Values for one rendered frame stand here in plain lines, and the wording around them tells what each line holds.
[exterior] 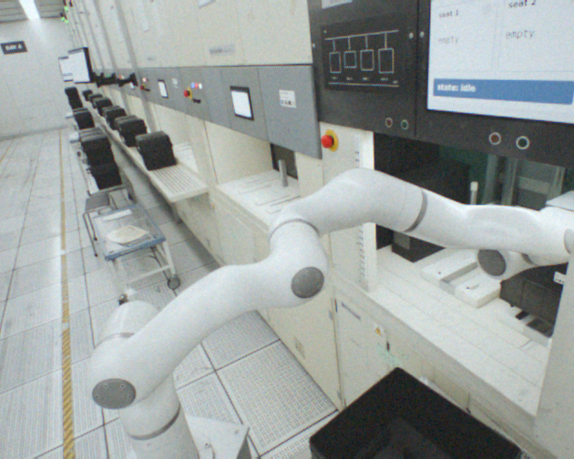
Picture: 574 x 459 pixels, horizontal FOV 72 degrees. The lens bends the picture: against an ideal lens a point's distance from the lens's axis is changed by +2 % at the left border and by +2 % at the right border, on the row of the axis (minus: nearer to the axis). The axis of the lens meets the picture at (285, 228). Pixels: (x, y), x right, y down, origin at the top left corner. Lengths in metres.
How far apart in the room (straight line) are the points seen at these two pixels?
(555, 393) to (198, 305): 0.65
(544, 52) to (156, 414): 0.93
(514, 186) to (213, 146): 1.64
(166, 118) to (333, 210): 3.37
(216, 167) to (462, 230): 1.96
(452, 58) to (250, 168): 1.95
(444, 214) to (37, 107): 13.81
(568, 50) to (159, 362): 0.81
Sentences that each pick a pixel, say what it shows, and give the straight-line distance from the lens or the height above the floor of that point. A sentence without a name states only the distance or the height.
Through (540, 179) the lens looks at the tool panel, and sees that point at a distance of 1.87.
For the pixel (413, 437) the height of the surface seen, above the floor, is 0.77.
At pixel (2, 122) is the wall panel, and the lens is 14.33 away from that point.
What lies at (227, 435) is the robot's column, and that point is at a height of 0.76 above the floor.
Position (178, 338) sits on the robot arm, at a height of 1.18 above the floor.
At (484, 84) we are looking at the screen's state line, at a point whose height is 1.52.
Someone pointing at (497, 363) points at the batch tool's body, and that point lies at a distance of 1.12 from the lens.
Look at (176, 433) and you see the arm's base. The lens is 0.97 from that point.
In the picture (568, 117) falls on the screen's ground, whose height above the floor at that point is 1.48.
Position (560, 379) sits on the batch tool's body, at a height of 1.05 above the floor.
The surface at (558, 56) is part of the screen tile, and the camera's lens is 0.73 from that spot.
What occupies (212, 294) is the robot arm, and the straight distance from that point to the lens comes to 0.72.
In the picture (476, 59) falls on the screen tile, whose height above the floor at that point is 1.56.
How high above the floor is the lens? 1.64
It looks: 26 degrees down
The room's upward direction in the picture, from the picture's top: 8 degrees counter-clockwise
